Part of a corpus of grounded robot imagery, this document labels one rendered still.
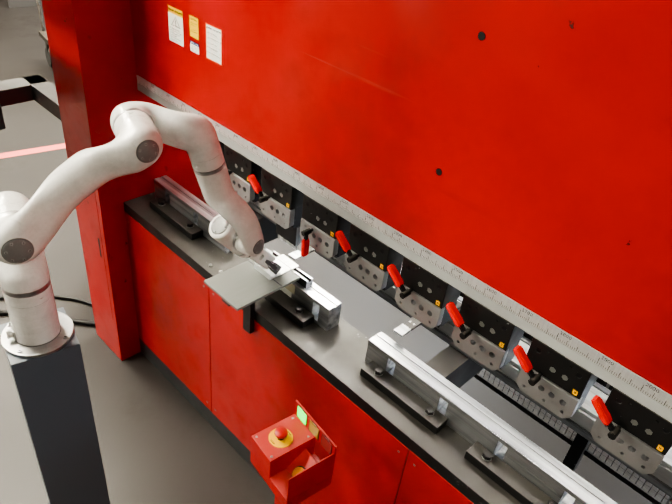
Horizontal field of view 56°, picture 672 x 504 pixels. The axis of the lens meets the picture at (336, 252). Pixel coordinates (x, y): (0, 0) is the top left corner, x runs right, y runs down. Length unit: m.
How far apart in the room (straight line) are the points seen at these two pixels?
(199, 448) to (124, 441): 0.32
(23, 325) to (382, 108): 1.11
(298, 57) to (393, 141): 0.38
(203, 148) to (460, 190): 0.68
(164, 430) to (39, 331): 1.19
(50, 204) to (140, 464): 1.48
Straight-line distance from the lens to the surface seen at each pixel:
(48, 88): 3.00
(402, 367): 1.92
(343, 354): 2.04
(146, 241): 2.70
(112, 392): 3.14
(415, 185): 1.59
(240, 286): 2.07
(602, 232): 1.36
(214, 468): 2.83
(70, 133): 2.74
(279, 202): 2.02
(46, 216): 1.68
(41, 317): 1.88
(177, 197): 2.60
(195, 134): 1.69
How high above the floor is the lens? 2.31
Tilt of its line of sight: 35 degrees down
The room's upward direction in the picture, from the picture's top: 7 degrees clockwise
